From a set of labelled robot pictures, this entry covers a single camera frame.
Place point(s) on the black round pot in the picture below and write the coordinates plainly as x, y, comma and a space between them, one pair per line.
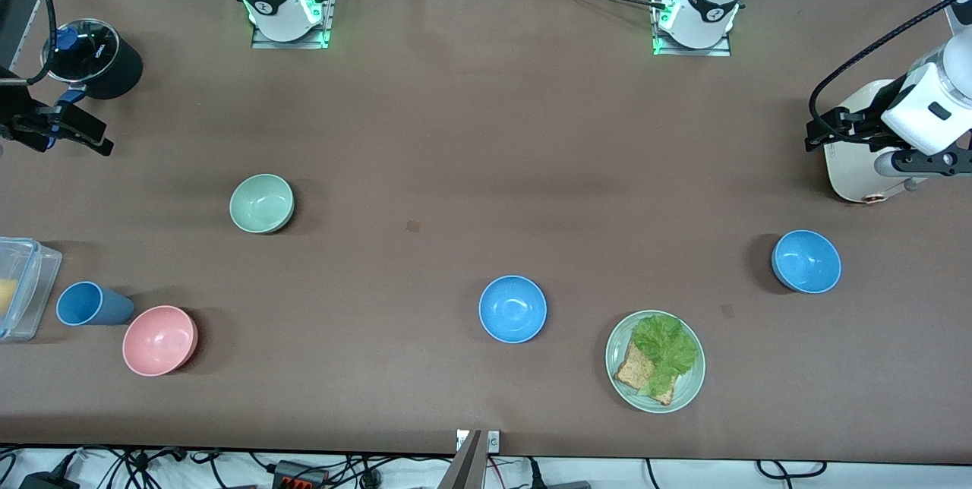
83, 52

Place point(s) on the black orange power strip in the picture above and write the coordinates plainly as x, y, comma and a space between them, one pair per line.
300, 474

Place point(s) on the grey camera pole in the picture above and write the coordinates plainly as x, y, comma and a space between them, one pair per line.
465, 466

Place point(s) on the blue bowl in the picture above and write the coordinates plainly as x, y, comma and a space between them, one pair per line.
806, 261
512, 309

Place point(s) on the yellow food item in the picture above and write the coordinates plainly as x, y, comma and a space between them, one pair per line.
6, 298

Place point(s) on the pale green plate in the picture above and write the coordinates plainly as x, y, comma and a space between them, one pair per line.
691, 375

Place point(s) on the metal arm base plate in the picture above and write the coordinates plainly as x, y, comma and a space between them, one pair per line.
319, 37
721, 50

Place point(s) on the clear plastic food container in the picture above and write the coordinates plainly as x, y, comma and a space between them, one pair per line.
30, 284

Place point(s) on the pink bowl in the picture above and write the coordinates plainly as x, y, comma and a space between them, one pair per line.
159, 340

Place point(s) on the blue plastic cup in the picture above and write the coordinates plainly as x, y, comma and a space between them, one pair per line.
89, 304

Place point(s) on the pale green bowl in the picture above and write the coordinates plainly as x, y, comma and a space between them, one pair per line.
261, 203

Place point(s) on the green lettuce leaf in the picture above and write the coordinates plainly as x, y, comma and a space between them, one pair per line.
667, 348

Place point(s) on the brown bread slice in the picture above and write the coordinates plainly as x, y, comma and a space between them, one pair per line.
634, 369

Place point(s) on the black power adapter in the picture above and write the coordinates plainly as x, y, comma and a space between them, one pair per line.
47, 481

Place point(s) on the aluminium table edge bracket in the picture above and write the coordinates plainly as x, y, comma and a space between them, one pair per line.
493, 440

